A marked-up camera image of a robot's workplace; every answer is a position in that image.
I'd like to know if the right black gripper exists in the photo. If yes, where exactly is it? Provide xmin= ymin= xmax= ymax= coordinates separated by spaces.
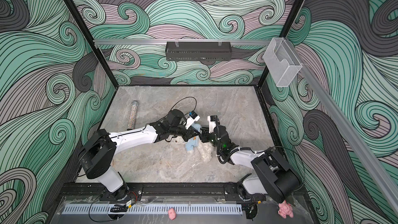
xmin=196 ymin=126 xmax=223 ymax=152

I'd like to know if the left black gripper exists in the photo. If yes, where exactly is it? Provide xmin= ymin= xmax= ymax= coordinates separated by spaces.
xmin=170 ymin=122 xmax=201 ymax=143

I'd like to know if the white teddy bear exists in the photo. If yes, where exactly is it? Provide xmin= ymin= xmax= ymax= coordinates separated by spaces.
xmin=188 ymin=138 xmax=214 ymax=163

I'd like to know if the light blue teddy hoodie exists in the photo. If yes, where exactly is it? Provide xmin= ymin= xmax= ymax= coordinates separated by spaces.
xmin=185 ymin=123 xmax=202 ymax=153

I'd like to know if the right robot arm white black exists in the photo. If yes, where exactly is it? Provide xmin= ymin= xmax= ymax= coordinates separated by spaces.
xmin=200 ymin=125 xmax=303 ymax=203

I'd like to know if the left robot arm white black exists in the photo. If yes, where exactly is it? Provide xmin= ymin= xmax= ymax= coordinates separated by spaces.
xmin=78 ymin=110 xmax=200 ymax=201

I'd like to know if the clear tube with beads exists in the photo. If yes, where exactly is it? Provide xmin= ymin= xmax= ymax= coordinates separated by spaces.
xmin=127 ymin=101 xmax=139 ymax=130

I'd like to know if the small pink toy piece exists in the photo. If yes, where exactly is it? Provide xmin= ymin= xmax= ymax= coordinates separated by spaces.
xmin=167 ymin=208 xmax=177 ymax=220

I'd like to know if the pink plush toy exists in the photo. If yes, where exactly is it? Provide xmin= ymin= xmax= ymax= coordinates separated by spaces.
xmin=278 ymin=201 xmax=294 ymax=219

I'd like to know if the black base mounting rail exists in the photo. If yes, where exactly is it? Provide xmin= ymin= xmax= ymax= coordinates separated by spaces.
xmin=60 ymin=181 xmax=308 ymax=202

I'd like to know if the black wall-mounted tray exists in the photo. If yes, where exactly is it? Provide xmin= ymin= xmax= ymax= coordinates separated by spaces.
xmin=165 ymin=42 xmax=232 ymax=61

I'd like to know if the white slotted cable duct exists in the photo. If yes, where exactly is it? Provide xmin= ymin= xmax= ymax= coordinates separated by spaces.
xmin=61 ymin=203 xmax=243 ymax=215

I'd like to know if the clear acrylic wall holder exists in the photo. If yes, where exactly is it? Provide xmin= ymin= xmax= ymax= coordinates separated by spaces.
xmin=263 ymin=37 xmax=302 ymax=88

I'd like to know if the aluminium rail back wall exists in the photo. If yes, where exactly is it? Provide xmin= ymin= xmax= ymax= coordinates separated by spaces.
xmin=93 ymin=38 xmax=271 ymax=46

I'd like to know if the aluminium rail wall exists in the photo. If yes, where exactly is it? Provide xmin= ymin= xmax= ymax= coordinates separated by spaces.
xmin=285 ymin=39 xmax=398 ymax=213
xmin=93 ymin=38 xmax=271 ymax=46

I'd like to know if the aluminium rail right wall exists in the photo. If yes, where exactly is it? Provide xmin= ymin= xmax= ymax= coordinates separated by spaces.
xmin=285 ymin=39 xmax=398 ymax=213

